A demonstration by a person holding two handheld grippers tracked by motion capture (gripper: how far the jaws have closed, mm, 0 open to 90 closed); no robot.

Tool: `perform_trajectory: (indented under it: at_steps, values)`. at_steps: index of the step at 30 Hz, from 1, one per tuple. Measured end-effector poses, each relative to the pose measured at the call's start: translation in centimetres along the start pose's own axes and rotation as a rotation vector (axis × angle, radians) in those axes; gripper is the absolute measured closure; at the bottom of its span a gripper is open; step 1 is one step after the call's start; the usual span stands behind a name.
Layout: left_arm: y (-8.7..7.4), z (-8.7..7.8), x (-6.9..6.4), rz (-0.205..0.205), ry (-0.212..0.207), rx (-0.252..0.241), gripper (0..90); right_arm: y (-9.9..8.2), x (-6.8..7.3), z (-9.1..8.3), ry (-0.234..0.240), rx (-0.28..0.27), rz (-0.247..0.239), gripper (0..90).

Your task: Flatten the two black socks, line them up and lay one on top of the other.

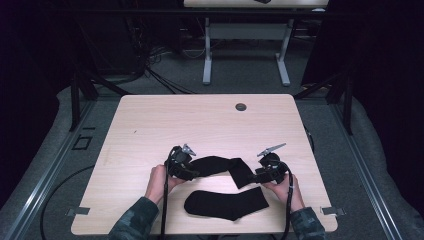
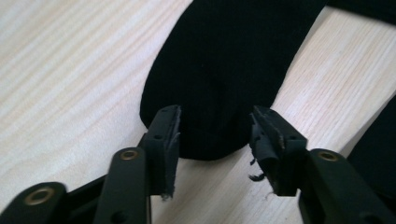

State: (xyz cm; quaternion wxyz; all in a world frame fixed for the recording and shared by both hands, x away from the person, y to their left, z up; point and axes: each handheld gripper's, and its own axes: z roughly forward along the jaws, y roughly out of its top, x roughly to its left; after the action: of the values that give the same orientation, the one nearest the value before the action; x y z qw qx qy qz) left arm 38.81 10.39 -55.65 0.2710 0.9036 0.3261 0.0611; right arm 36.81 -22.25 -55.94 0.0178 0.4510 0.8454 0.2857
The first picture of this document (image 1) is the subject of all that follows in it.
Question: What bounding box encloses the aluminium floor rail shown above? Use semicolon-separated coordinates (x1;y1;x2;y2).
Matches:
0;99;97;240
328;99;405;240

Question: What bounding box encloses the grey metal table bracket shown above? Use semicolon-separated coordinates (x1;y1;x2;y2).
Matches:
65;206;91;218
320;206;347;217

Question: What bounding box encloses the person's left hand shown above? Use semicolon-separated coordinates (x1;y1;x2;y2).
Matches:
144;164;186;205

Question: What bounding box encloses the black metal frame stand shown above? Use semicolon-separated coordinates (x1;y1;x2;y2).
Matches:
68;68;132;132
293;68;355;136

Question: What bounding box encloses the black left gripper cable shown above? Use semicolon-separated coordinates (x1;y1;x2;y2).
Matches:
159;145;178;240

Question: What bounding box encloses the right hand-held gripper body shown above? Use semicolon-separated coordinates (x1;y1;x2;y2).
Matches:
254;142;290;185

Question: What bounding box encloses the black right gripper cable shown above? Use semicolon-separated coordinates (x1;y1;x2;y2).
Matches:
282;163;296;240

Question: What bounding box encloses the black horizontal frame bar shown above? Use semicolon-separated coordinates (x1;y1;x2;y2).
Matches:
74;7;334;18

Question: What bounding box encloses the white-legged background desk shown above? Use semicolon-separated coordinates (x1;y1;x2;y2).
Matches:
182;0;330;87

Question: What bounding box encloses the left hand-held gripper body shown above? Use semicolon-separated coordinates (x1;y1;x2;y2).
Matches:
165;143;198;179

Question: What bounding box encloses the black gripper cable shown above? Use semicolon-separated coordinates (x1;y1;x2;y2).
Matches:
159;145;178;240
282;163;296;240

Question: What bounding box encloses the bundle of floor cables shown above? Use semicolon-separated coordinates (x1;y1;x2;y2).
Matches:
126;19;198;95

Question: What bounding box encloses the black floor cable loop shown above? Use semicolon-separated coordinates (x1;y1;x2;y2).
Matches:
39;164;97;240

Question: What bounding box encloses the black sock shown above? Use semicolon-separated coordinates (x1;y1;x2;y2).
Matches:
189;155;256;190
183;186;270;222

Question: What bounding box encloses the person's right hand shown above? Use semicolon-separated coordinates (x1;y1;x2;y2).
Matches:
261;173;306;213

